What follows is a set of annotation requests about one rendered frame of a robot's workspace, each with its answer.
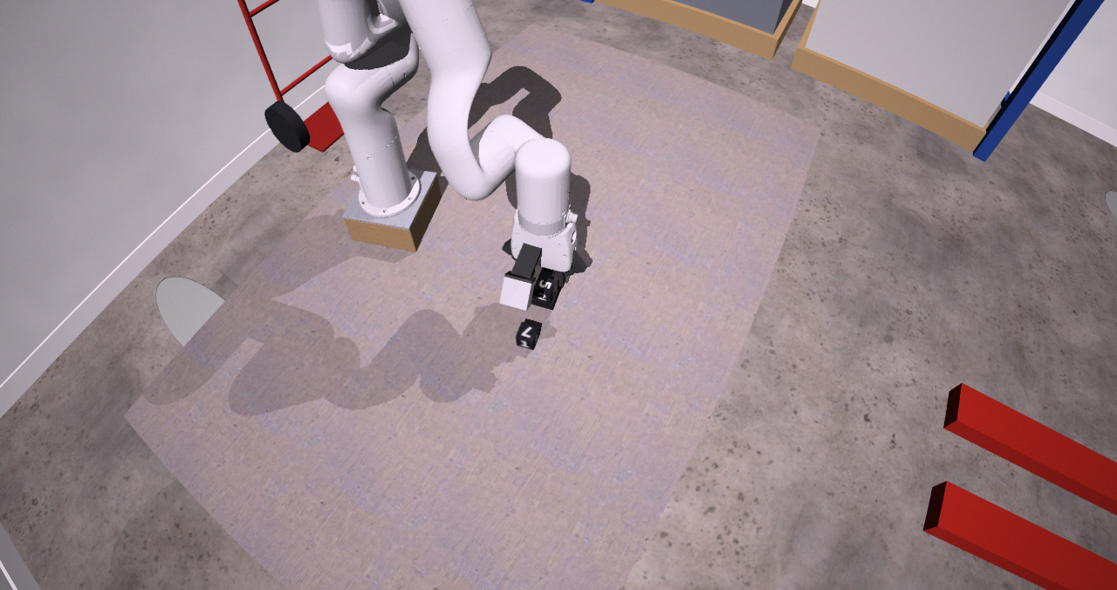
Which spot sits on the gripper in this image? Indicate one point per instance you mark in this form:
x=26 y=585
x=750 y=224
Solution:
x=557 y=250

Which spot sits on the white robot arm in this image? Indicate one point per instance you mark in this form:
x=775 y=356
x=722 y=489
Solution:
x=454 y=45

